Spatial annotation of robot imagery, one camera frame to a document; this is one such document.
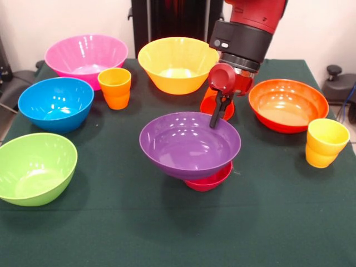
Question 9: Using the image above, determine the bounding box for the shallow red-orange bowl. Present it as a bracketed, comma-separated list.
[248, 78, 330, 135]

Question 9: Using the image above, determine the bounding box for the orange cup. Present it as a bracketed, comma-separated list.
[97, 67, 132, 110]

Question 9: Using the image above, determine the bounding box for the blue bowl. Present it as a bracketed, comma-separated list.
[17, 77, 95, 135]

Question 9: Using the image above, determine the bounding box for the green bowl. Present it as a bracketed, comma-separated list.
[0, 132, 78, 207]

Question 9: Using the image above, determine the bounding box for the large pink bowl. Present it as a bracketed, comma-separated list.
[44, 34, 129, 91]

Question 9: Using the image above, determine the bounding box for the blue cable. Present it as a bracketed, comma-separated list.
[340, 83, 356, 123]

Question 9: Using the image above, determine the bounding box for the purple bowl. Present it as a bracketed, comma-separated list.
[139, 111, 242, 181]

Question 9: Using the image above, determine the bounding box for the dark green tablecloth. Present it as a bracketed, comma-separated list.
[0, 58, 356, 267]

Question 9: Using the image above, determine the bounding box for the small crimson bowl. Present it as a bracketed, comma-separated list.
[183, 161, 234, 192]

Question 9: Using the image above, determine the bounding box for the black device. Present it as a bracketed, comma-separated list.
[0, 36, 12, 83]

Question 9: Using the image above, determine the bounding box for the red-orange cup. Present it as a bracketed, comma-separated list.
[200, 86, 235, 122]

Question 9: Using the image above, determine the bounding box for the large yellow-orange bowl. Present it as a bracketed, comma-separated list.
[137, 37, 220, 96]

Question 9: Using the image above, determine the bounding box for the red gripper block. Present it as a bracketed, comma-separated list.
[207, 62, 254, 129]

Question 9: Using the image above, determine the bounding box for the yellow cup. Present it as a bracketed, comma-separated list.
[305, 118, 351, 169]

